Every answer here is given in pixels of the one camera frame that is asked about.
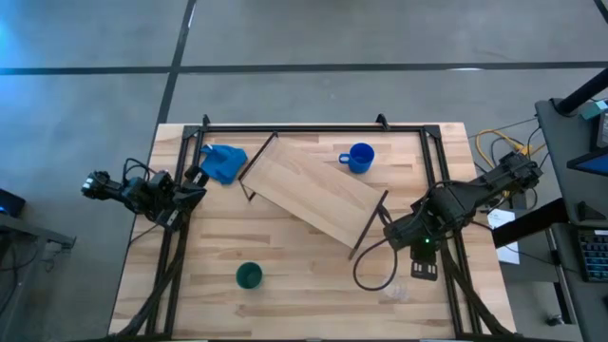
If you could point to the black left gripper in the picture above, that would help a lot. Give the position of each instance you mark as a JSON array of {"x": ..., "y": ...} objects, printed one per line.
[{"x": 187, "y": 197}]

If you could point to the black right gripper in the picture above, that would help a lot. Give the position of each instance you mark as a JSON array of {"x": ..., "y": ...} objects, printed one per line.
[{"x": 404, "y": 233}]

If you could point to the green cup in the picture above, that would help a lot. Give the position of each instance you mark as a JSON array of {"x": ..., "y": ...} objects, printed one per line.
[{"x": 249, "y": 275}]

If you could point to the blue mug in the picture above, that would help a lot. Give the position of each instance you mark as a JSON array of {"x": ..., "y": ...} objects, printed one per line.
[{"x": 358, "y": 164}]

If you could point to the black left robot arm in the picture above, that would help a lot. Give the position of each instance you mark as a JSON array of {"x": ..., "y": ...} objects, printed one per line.
[{"x": 109, "y": 187}]

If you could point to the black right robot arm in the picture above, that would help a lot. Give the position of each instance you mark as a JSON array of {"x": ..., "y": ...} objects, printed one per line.
[{"x": 475, "y": 190}]

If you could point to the wooden shelf with black legs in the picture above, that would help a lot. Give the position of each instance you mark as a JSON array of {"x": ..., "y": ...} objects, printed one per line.
[{"x": 309, "y": 190}]

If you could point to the blue cloth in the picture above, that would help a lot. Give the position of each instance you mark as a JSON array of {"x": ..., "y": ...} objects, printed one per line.
[{"x": 223, "y": 161}]

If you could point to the white paper sheet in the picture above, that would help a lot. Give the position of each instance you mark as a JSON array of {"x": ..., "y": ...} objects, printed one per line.
[{"x": 503, "y": 221}]

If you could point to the black beam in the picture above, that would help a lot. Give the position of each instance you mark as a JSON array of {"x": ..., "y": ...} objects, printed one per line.
[{"x": 527, "y": 223}]

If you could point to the black caster wheel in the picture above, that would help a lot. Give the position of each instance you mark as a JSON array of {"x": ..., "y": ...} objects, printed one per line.
[{"x": 555, "y": 320}]

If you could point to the grey metal stand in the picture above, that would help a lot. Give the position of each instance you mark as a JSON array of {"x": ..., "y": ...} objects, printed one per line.
[{"x": 28, "y": 228}]

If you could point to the black keyboard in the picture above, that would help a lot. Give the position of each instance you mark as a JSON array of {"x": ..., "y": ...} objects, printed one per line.
[{"x": 596, "y": 256}]

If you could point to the black box with blue light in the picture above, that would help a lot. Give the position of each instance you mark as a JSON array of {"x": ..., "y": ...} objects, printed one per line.
[{"x": 9, "y": 204}]

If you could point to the grey side desk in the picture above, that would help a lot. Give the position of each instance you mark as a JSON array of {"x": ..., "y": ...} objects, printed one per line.
[{"x": 560, "y": 157}]

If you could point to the tablet with blue screen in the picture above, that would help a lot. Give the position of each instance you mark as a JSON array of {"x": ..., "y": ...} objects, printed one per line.
[{"x": 596, "y": 165}]

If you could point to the teal box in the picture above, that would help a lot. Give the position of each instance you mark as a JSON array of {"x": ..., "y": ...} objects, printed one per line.
[{"x": 594, "y": 110}]

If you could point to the black pole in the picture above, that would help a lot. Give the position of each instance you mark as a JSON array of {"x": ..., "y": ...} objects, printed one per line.
[{"x": 584, "y": 92}]

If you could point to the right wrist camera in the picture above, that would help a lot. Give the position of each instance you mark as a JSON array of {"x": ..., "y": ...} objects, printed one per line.
[{"x": 425, "y": 249}]

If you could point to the black aluminium table frame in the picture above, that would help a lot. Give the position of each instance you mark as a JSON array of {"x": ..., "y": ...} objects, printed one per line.
[{"x": 309, "y": 128}]

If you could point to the black triangular bracket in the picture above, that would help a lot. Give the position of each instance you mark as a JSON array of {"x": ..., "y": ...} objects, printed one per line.
[{"x": 586, "y": 214}]

